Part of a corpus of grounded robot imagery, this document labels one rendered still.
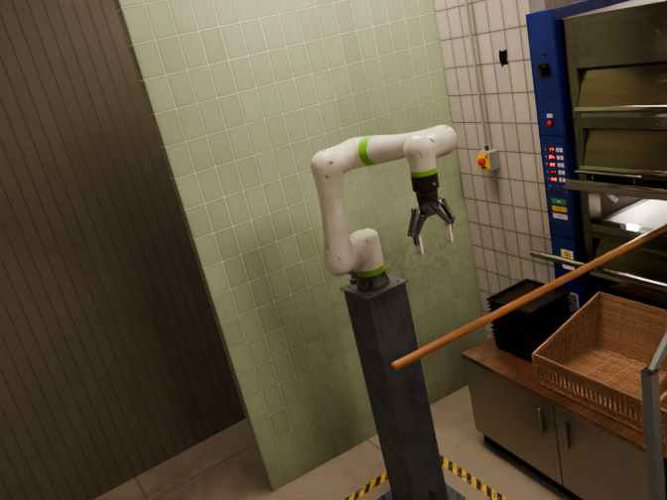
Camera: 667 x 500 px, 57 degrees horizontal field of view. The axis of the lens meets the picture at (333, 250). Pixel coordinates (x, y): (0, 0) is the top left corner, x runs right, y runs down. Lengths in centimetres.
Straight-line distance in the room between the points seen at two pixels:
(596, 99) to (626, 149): 25
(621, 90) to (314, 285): 171
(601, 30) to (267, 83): 147
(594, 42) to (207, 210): 184
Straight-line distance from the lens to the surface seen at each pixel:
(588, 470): 299
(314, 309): 330
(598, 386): 274
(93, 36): 368
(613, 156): 290
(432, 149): 209
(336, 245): 245
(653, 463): 260
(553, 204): 317
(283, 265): 316
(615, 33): 279
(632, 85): 278
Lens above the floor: 223
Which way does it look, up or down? 19 degrees down
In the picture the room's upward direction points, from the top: 13 degrees counter-clockwise
